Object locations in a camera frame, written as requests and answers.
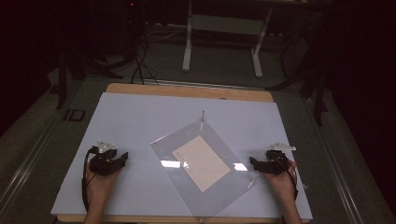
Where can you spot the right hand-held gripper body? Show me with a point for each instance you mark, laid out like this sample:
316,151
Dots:
275,165

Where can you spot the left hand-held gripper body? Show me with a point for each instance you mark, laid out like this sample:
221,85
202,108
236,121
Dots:
101,165

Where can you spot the clear plastic zip bag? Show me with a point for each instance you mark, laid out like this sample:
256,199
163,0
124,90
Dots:
174,174

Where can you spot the photo card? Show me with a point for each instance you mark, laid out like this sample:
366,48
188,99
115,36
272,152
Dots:
202,163

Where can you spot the person's left hand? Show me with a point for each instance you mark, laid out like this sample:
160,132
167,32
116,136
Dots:
98,186

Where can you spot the person's right hand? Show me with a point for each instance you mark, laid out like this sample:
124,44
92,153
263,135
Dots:
285,185

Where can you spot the white board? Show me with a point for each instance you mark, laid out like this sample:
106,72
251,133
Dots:
130,124

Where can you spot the black metal stand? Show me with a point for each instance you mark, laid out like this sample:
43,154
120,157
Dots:
317,93
62,81

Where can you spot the wooden table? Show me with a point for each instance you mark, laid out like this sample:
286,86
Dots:
186,91

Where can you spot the black floor bracket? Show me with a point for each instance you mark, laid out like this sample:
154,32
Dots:
74,114

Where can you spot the metal floor rail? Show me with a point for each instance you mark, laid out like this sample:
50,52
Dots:
28,161
336,161
202,84

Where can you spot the white metal desk frame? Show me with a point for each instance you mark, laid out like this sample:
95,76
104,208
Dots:
186,46

